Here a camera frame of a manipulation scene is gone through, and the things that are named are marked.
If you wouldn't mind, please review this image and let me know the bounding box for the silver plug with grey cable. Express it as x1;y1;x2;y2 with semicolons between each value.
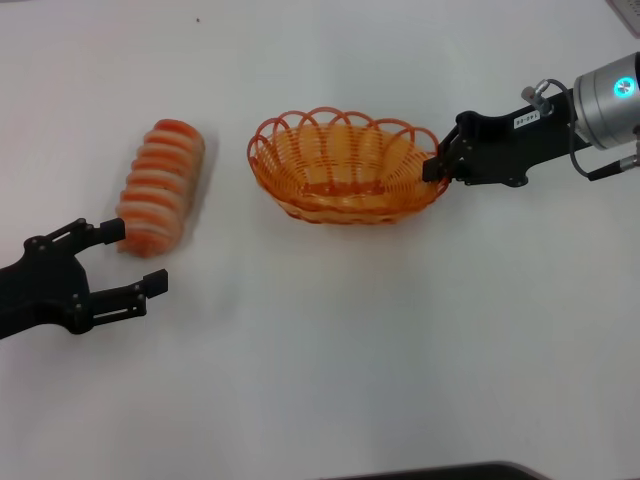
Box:
521;77;640;183

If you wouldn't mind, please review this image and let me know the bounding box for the sliced orange-crust bread loaf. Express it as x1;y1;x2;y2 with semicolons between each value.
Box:
115;118;206;260

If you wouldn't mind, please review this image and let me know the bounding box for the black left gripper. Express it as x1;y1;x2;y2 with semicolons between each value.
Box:
0;217;169;342

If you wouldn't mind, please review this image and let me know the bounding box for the orange woven plastic basket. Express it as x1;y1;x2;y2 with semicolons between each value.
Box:
247;105;451;227

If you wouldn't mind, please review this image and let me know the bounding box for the grey perforated panel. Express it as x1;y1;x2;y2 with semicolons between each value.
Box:
607;0;640;39

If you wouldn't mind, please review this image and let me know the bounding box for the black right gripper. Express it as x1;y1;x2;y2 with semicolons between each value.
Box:
422;89;585;189

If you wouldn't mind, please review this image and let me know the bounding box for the dark curved robot base edge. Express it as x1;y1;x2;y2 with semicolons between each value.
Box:
319;460;547;480

